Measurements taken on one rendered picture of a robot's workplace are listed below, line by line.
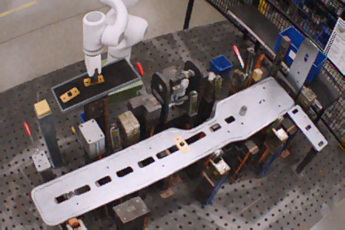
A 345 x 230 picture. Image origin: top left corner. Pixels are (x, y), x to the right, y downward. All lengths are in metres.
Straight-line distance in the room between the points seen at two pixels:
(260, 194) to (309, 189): 0.33
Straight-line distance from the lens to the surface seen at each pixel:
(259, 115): 1.73
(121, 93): 1.97
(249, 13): 2.27
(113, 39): 1.25
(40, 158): 1.43
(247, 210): 1.80
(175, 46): 2.36
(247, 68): 1.75
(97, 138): 1.40
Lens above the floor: 2.29
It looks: 51 degrees down
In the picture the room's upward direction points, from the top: 12 degrees clockwise
